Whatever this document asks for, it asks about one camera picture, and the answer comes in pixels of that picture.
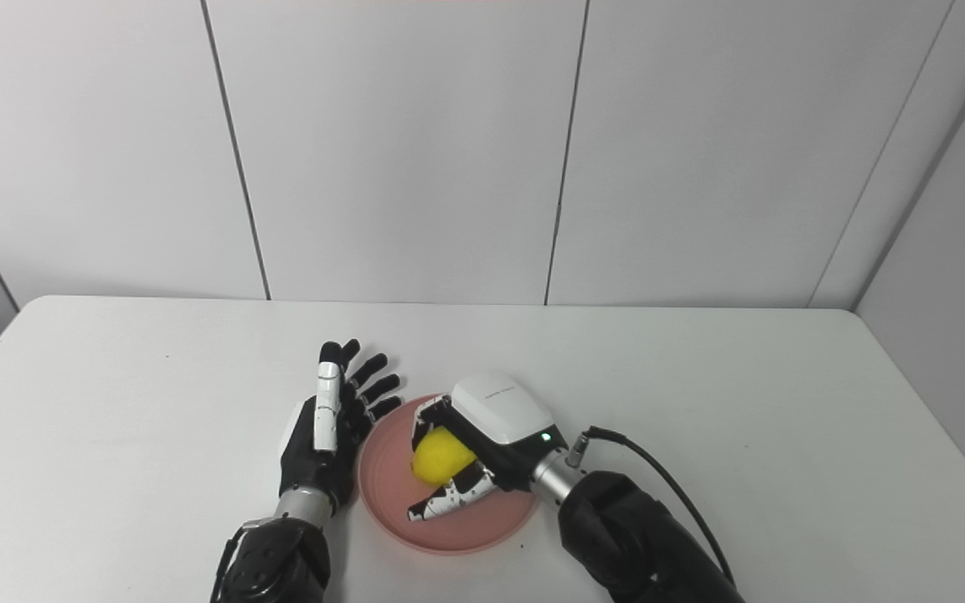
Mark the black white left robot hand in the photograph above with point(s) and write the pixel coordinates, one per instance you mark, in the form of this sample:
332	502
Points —
323	427

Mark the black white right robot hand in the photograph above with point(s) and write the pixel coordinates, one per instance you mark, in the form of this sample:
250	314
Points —
503	419

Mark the yellow lemon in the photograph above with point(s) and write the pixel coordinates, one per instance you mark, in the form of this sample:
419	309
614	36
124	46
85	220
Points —
442	456

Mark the pink round plate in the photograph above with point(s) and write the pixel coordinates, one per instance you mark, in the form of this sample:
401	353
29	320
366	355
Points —
390	502

